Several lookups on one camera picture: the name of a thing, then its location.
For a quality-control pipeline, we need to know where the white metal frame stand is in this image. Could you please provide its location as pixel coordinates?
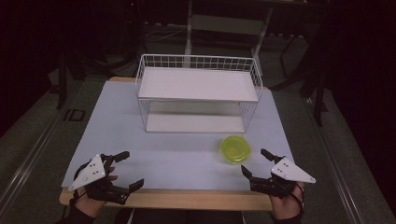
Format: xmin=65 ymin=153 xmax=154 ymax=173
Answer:
xmin=183 ymin=0 xmax=276 ymax=69

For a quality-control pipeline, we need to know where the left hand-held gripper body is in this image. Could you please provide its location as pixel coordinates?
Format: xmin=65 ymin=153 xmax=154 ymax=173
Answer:
xmin=67 ymin=153 xmax=132 ymax=205

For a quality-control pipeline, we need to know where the person's left hand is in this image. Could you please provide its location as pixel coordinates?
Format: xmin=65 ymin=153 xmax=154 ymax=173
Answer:
xmin=74 ymin=166 xmax=120 ymax=218

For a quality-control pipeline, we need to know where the pale blue table mat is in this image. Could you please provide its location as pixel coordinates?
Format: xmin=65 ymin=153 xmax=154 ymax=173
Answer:
xmin=61 ymin=80 xmax=295 ymax=191

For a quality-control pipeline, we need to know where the black rectangular floor frame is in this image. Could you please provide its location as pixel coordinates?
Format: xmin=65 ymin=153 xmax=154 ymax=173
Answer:
xmin=63 ymin=108 xmax=86 ymax=122

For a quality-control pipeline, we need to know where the wooden table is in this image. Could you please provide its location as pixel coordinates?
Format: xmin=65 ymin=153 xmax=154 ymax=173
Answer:
xmin=58 ymin=76 xmax=274 ymax=212

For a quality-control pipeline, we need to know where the person's right hand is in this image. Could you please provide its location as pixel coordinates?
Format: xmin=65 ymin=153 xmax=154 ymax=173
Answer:
xmin=269 ymin=183 xmax=305 ymax=220

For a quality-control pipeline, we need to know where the black metal stand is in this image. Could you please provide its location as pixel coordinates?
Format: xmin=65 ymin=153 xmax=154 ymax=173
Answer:
xmin=312 ymin=73 xmax=329 ymax=128
xmin=55 ymin=50 xmax=69 ymax=110

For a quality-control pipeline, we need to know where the black hand cord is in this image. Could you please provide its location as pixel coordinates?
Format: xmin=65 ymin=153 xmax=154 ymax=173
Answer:
xmin=289 ymin=183 xmax=305 ymax=218

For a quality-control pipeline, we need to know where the white floor cable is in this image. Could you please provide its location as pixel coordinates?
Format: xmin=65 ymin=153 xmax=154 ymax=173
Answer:
xmin=141 ymin=23 xmax=189 ymax=43

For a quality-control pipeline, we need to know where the yellow-green plastic bowl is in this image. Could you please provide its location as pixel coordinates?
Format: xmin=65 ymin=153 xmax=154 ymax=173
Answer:
xmin=219 ymin=134 xmax=253 ymax=166

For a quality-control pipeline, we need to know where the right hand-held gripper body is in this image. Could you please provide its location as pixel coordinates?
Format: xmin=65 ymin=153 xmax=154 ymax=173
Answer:
xmin=248 ymin=156 xmax=317 ymax=200

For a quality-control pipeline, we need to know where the white wire shelf rack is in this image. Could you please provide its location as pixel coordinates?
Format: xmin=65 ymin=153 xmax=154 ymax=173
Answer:
xmin=134 ymin=53 xmax=264 ymax=134

